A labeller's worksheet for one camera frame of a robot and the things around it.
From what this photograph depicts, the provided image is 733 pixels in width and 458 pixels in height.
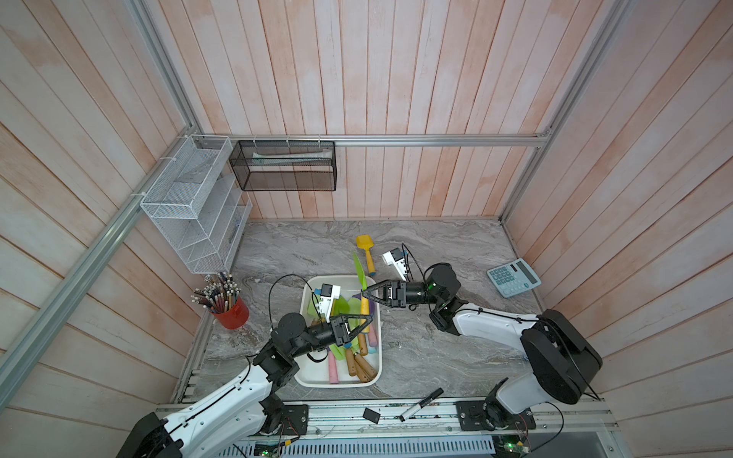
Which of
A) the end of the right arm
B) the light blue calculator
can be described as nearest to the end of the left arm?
the end of the right arm

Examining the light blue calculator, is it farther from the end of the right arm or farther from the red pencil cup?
the red pencil cup

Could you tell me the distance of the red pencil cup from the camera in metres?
0.84

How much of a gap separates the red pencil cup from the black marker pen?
560mm

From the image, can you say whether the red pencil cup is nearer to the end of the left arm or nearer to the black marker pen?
the end of the left arm

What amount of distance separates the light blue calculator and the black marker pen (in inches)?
16.8

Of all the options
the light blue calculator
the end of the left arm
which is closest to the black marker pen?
the end of the left arm

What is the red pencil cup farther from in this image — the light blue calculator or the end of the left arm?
the light blue calculator

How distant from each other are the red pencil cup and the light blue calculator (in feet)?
2.89

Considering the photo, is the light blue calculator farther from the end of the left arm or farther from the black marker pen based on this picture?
the end of the left arm

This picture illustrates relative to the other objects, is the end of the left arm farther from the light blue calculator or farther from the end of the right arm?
the light blue calculator

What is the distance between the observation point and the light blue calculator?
39.2 inches

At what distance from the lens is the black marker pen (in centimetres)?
75

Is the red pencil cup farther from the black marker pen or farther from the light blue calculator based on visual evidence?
the light blue calculator

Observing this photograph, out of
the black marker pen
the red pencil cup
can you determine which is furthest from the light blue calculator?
the red pencil cup
